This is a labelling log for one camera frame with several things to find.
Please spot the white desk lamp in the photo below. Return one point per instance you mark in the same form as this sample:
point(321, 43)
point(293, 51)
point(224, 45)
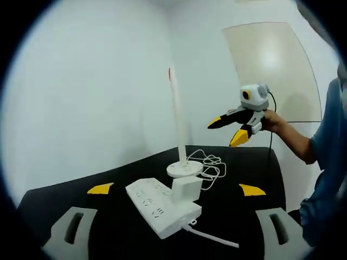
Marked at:
point(180, 130)

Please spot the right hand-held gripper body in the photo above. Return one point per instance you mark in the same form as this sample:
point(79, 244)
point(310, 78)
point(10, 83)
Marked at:
point(254, 94)

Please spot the beige wall panel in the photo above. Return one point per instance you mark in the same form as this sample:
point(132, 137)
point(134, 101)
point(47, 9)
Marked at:
point(271, 67)

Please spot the person's body in blue shirt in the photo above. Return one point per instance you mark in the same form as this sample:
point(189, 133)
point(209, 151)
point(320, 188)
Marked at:
point(330, 162)

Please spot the white desk lamp plug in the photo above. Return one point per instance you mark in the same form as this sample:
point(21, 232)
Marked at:
point(185, 189)

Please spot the person's right hand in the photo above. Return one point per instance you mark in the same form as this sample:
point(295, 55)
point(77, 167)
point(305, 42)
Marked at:
point(273, 122)

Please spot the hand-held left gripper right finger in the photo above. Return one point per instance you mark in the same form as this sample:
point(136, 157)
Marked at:
point(296, 238)

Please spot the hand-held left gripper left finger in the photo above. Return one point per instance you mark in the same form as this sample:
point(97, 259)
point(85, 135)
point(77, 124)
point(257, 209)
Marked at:
point(58, 238)

